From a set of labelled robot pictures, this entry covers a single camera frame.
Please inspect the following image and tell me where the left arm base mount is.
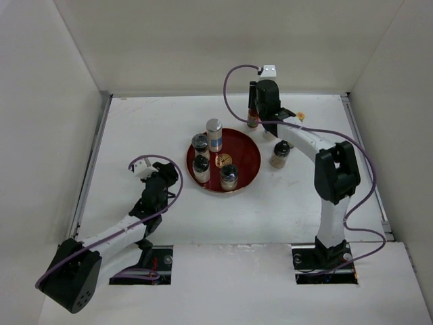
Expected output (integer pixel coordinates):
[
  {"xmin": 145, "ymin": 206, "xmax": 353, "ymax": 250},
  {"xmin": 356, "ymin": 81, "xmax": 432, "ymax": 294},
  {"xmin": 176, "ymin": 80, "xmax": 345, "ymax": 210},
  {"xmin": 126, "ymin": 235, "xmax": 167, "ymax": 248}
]
[{"xmin": 109, "ymin": 239, "xmax": 174, "ymax": 286}]

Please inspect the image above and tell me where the red round tray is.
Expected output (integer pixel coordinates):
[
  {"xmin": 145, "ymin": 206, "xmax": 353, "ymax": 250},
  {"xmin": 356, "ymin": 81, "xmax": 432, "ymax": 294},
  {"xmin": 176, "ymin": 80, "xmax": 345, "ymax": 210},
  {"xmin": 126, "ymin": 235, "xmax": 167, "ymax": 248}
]
[{"xmin": 186, "ymin": 128, "xmax": 261, "ymax": 194}]

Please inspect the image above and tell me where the wide jar black handle lid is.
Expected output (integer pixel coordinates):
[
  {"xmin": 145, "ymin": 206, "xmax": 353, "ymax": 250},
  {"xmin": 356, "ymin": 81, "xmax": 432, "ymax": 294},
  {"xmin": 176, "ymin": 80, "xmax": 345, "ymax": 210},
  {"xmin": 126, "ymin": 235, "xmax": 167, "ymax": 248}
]
[{"xmin": 220, "ymin": 164, "xmax": 238, "ymax": 192}]

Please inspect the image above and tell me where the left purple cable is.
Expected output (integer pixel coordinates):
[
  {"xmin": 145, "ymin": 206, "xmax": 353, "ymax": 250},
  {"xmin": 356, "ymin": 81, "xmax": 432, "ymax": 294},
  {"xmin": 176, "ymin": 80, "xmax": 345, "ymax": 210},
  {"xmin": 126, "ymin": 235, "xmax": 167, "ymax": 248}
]
[{"xmin": 35, "ymin": 154, "xmax": 185, "ymax": 288}]

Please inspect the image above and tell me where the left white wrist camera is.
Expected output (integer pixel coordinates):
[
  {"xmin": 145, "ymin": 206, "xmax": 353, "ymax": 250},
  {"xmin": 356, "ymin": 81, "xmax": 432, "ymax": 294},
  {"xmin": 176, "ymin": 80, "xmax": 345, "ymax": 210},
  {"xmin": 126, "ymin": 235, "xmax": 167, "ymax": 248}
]
[{"xmin": 128, "ymin": 156, "xmax": 158, "ymax": 179}]

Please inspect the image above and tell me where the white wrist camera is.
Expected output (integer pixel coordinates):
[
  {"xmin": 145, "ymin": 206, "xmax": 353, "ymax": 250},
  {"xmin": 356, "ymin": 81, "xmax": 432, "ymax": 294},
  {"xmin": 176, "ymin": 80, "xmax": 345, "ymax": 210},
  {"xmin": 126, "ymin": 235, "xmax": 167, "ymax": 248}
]
[
  {"xmin": 128, "ymin": 156, "xmax": 158, "ymax": 179},
  {"xmin": 258, "ymin": 64, "xmax": 277, "ymax": 81}
]

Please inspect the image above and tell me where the tall grinder clear cap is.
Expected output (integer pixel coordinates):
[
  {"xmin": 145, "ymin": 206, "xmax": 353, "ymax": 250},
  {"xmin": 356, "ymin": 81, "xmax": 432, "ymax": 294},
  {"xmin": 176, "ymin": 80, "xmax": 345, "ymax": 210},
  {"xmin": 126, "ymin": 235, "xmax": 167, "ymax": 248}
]
[{"xmin": 191, "ymin": 133, "xmax": 210, "ymax": 160}]

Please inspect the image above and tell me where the black lid jar right side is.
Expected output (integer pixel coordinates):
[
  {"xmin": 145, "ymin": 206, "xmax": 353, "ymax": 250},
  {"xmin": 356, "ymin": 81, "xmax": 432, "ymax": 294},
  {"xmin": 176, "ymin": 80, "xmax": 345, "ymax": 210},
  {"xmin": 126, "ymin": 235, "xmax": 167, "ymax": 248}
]
[{"xmin": 269, "ymin": 140, "xmax": 291, "ymax": 169}]

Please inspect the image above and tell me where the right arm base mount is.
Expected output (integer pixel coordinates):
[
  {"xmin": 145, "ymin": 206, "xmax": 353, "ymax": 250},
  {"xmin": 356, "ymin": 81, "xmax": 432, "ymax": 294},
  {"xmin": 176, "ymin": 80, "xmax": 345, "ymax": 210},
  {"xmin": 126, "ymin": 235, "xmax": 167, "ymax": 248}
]
[{"xmin": 292, "ymin": 238, "xmax": 358, "ymax": 285}]

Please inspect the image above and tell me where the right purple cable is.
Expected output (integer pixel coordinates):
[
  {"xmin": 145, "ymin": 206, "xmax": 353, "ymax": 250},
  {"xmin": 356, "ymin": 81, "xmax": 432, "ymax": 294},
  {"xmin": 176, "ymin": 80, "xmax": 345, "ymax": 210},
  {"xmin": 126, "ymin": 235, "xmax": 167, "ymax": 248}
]
[{"xmin": 223, "ymin": 64, "xmax": 388, "ymax": 272}]

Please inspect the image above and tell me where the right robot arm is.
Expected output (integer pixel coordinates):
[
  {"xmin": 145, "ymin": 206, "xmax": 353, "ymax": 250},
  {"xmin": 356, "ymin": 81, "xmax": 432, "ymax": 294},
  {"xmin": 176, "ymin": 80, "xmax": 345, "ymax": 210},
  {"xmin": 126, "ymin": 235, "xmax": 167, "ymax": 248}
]
[{"xmin": 249, "ymin": 79, "xmax": 361, "ymax": 268}]

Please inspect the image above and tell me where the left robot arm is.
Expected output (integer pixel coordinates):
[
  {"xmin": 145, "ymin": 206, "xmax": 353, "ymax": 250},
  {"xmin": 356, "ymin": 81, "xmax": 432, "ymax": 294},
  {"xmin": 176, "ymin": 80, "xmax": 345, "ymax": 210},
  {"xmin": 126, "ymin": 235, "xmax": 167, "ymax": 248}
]
[{"xmin": 35, "ymin": 156, "xmax": 183, "ymax": 314}]

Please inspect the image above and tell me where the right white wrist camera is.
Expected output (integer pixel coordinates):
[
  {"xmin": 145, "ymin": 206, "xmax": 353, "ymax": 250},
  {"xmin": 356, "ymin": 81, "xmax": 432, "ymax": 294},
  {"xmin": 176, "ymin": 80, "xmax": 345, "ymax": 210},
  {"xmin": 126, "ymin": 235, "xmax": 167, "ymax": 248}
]
[{"xmin": 258, "ymin": 64, "xmax": 277, "ymax": 81}]

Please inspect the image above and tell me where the sauce bottle yellow cap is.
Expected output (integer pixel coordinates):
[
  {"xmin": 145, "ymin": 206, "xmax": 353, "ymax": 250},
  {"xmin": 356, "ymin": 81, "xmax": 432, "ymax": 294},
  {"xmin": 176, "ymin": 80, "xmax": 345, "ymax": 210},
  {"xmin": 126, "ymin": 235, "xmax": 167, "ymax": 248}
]
[
  {"xmin": 247, "ymin": 108, "xmax": 260, "ymax": 129},
  {"xmin": 296, "ymin": 112, "xmax": 305, "ymax": 122}
]

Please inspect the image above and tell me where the purple cable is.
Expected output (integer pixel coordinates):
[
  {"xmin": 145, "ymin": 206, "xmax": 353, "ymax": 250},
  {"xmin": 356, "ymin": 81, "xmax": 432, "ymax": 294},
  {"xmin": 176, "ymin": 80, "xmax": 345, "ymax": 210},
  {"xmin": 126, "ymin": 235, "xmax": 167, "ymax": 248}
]
[
  {"xmin": 35, "ymin": 154, "xmax": 185, "ymax": 288},
  {"xmin": 223, "ymin": 64, "xmax": 388, "ymax": 272}
]

